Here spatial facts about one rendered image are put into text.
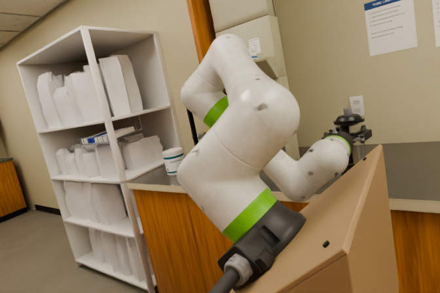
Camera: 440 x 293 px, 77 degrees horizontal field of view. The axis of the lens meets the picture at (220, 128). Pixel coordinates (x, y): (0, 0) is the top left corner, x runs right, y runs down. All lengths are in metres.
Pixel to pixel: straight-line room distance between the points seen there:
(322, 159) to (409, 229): 0.49
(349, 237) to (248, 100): 0.27
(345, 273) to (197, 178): 0.31
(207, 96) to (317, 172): 0.39
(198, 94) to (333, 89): 1.08
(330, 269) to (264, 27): 1.25
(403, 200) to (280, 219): 0.65
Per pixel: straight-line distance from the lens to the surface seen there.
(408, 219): 1.17
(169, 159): 1.75
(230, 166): 0.50
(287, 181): 0.85
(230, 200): 0.51
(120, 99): 2.24
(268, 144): 0.48
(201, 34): 1.57
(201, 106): 0.87
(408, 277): 1.29
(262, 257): 0.47
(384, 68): 1.74
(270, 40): 1.42
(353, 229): 0.33
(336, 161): 0.80
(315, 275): 0.32
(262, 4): 1.46
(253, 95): 0.48
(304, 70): 1.82
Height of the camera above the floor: 1.41
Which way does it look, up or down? 8 degrees down
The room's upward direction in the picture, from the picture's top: 11 degrees counter-clockwise
